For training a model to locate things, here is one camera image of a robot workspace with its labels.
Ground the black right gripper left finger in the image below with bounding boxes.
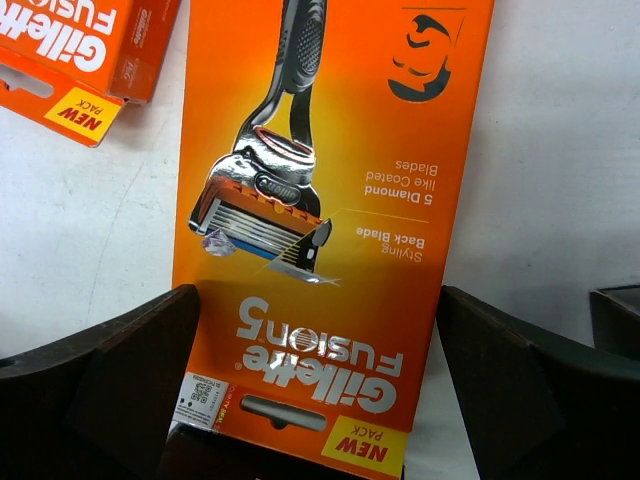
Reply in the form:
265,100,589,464
1,284,200,479

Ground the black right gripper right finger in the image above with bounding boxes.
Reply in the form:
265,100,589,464
437,286,639,479

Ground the orange Gillette razor box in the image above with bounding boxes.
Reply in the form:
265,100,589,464
1,0,181,147
173,1,493,479

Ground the black green razor box right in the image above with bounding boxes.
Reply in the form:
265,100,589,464
589,284,640,361

